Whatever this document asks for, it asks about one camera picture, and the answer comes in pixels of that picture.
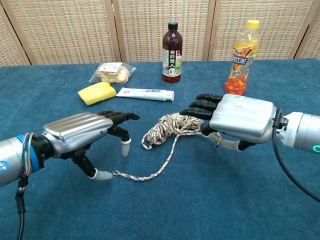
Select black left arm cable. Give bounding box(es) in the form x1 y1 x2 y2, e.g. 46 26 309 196
14 174 30 240

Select white toothpaste tube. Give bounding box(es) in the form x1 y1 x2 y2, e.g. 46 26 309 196
115 87 175 103

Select woven wood folding screen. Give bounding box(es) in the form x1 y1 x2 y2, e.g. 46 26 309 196
0 0 320 68

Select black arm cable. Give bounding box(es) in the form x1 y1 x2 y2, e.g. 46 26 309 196
14 174 30 240
271 108 320 203

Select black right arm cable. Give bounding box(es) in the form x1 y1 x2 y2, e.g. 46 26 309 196
271 108 320 203

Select orange iced tea bottle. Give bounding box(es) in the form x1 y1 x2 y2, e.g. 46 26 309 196
224 19 260 96

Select dark tea bottle black cap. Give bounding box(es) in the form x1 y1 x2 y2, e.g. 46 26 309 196
162 21 183 84

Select braided beige rope bundle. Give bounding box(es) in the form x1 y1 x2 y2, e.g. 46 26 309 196
112 112 223 182

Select blue carpet table cloth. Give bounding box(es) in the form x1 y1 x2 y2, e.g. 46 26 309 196
0 58 320 240

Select bagged bread slices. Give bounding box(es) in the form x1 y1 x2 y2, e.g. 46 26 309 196
88 62 137 85

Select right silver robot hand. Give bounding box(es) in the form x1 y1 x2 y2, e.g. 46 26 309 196
179 93 278 152

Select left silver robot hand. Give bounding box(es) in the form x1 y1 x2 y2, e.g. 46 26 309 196
31 110 141 181

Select yellow green sponge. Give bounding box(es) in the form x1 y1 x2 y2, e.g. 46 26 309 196
77 81 117 107

